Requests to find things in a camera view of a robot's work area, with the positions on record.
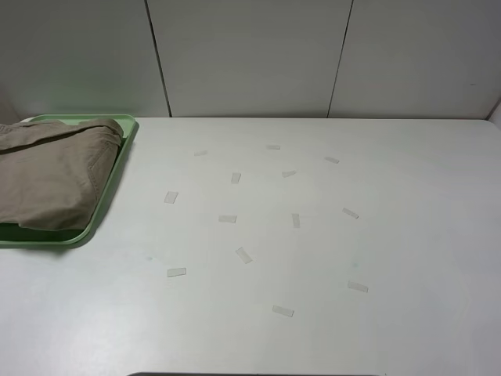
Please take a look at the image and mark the khaki shorts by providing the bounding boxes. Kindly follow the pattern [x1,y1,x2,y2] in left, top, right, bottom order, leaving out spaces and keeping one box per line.
[1,118,123,231]

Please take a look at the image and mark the green plastic tray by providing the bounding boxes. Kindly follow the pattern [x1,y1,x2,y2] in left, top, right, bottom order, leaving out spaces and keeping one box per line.
[1,114,139,250]

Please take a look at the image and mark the clear tape piece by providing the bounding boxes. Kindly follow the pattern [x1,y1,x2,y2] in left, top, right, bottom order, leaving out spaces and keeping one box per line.
[348,280,369,293]
[272,305,294,317]
[324,157,340,164]
[291,213,301,229]
[282,170,297,178]
[231,172,241,184]
[236,247,253,264]
[342,208,359,219]
[167,268,187,278]
[218,215,237,223]
[164,191,178,204]

